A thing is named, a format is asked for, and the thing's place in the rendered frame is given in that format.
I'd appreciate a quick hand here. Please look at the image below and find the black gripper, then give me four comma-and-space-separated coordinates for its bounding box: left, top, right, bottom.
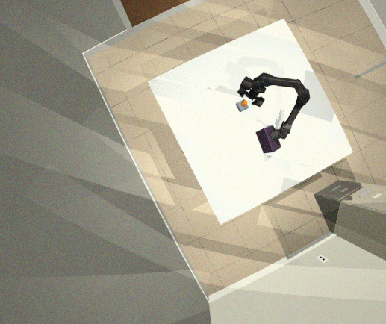
237, 87, 265, 107

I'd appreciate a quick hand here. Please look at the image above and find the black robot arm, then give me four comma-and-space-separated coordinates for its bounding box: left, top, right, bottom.
240, 72, 310, 142

